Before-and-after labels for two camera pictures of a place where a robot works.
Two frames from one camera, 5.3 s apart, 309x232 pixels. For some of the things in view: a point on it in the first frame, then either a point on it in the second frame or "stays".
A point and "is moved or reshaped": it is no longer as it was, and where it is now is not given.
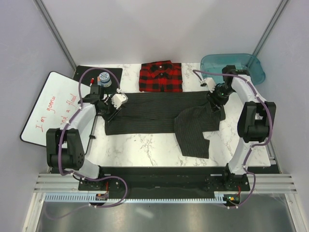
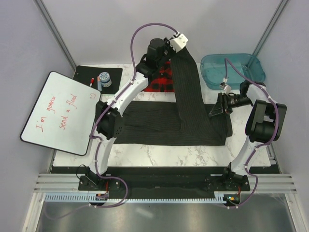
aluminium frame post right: (262, 41) stays
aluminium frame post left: (41, 7) stays
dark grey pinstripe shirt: (188, 114) is moved or reshaped
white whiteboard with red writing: (57, 102) stays
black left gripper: (114, 111) -> (167, 45)
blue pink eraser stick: (98, 80) stays
